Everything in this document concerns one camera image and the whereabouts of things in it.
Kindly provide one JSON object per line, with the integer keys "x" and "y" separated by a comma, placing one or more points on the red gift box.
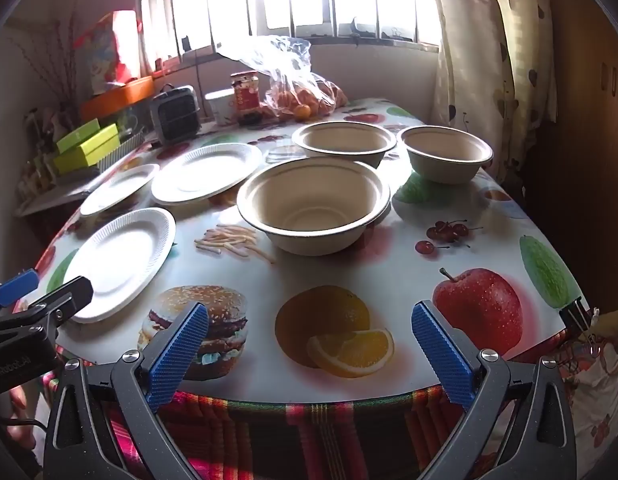
{"x": 109, "y": 50}

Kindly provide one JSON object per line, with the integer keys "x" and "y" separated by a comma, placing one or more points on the white paper plate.
{"x": 119, "y": 190}
{"x": 204, "y": 172}
{"x": 124, "y": 255}

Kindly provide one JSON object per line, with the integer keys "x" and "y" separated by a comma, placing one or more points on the wooden wardrobe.
{"x": 589, "y": 135}

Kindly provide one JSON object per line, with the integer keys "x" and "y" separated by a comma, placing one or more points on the plaid cloth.
{"x": 299, "y": 440}

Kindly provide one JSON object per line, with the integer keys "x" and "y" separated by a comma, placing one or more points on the plastic bag of oranges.
{"x": 299, "y": 90}

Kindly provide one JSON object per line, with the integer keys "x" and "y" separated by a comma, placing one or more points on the beige paper bowl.
{"x": 444, "y": 152}
{"x": 309, "y": 210}
{"x": 339, "y": 140}

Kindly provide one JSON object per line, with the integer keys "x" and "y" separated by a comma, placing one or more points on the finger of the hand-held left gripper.
{"x": 64, "y": 297}
{"x": 14, "y": 286}

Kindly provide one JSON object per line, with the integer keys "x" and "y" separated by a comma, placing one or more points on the barred window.
{"x": 289, "y": 0}

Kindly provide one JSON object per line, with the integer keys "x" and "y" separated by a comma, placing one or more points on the black window hook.
{"x": 352, "y": 25}

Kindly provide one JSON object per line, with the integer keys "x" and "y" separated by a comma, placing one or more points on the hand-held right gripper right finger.
{"x": 441, "y": 355}

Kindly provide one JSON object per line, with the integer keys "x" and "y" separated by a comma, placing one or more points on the patterned cream curtain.
{"x": 494, "y": 60}

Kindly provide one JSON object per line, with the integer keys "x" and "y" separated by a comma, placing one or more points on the orange box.
{"x": 119, "y": 97}

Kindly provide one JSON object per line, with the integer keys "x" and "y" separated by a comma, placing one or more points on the white plastic tub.
{"x": 220, "y": 107}

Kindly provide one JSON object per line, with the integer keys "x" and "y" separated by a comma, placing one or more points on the grey ribbed tray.
{"x": 129, "y": 147}

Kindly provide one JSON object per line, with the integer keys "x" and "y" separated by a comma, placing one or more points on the black binder clip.
{"x": 576, "y": 317}

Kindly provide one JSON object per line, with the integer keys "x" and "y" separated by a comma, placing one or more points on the dried branches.
{"x": 54, "y": 60}

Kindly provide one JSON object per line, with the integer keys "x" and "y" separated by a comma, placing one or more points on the small grey fan heater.
{"x": 176, "y": 115}

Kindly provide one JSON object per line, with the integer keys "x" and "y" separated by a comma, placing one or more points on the fruit print tablecloth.
{"x": 299, "y": 272}

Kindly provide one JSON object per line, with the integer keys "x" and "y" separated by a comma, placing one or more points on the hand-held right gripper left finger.
{"x": 179, "y": 355}

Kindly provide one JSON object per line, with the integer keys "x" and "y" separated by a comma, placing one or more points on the floral cloth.
{"x": 604, "y": 395}

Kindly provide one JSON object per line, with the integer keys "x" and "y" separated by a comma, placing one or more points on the red label glass jar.
{"x": 245, "y": 97}

